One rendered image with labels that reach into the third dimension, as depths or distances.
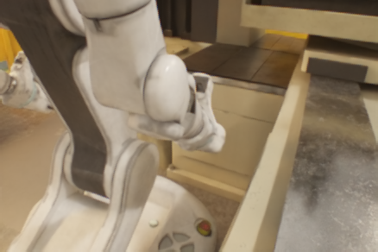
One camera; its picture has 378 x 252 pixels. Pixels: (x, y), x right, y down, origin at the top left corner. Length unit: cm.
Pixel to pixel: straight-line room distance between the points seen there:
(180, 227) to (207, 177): 66
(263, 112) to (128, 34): 94
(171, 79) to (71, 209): 52
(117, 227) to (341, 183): 43
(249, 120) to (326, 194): 79
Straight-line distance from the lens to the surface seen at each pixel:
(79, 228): 67
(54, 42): 43
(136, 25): 21
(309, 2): 85
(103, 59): 23
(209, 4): 173
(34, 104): 75
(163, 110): 24
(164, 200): 90
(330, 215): 35
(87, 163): 63
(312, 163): 42
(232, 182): 135
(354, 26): 80
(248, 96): 110
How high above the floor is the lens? 97
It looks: 25 degrees down
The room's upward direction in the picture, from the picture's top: 1 degrees clockwise
